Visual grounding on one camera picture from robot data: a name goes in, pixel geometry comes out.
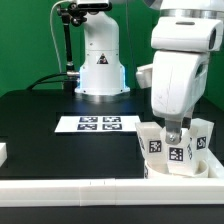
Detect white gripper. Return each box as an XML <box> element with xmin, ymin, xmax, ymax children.
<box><xmin>136</xmin><ymin>17</ymin><xmax>224</xmax><ymax>122</ymax></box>

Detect white block at left edge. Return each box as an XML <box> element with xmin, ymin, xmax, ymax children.
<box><xmin>0</xmin><ymin>143</ymin><xmax>7</xmax><ymax>167</ymax></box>

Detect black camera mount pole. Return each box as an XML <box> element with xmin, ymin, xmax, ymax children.
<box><xmin>57</xmin><ymin>3</ymin><xmax>87</xmax><ymax>94</ymax></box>

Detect white L-shaped fence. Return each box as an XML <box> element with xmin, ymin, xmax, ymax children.
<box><xmin>0</xmin><ymin>154</ymin><xmax>224</xmax><ymax>207</ymax></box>

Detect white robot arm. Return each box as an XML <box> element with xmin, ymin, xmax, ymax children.
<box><xmin>78</xmin><ymin>0</ymin><xmax>224</xmax><ymax>144</ymax></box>

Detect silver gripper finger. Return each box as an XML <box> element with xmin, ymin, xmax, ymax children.
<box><xmin>165</xmin><ymin>120</ymin><xmax>182</xmax><ymax>144</ymax></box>

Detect white cable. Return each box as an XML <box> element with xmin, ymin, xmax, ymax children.
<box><xmin>49</xmin><ymin>0</ymin><xmax>72</xmax><ymax>74</ymax></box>

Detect white marker sheet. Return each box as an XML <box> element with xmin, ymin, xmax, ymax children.
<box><xmin>55</xmin><ymin>115</ymin><xmax>140</xmax><ymax>133</ymax></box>

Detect white round stool seat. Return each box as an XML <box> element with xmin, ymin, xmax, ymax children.
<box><xmin>144</xmin><ymin>161</ymin><xmax>209</xmax><ymax>179</ymax></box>

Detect black cables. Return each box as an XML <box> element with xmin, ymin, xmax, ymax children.
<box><xmin>26</xmin><ymin>73</ymin><xmax>80</xmax><ymax>91</ymax></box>

